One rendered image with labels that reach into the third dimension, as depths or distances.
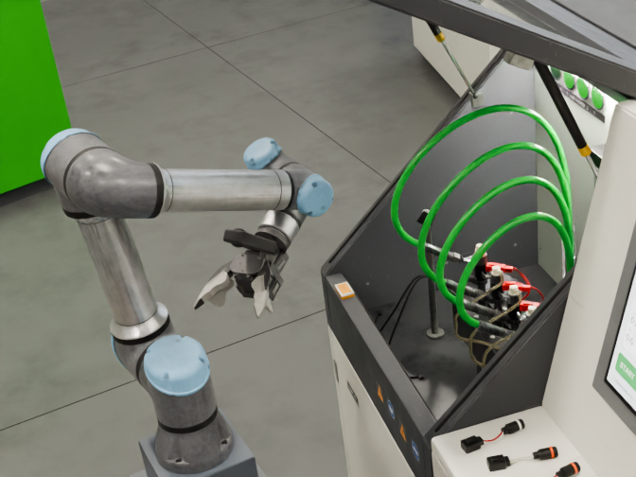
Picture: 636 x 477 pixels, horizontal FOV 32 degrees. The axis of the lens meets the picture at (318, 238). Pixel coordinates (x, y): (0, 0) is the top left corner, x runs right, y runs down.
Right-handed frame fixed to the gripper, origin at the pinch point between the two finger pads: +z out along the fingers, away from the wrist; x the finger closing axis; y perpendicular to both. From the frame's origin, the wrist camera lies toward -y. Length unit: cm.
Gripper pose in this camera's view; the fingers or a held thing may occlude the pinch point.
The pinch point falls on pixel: (223, 311)
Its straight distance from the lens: 209.0
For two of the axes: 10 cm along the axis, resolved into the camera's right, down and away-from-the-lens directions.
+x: -8.4, -0.7, 5.3
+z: -4.0, 7.5, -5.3
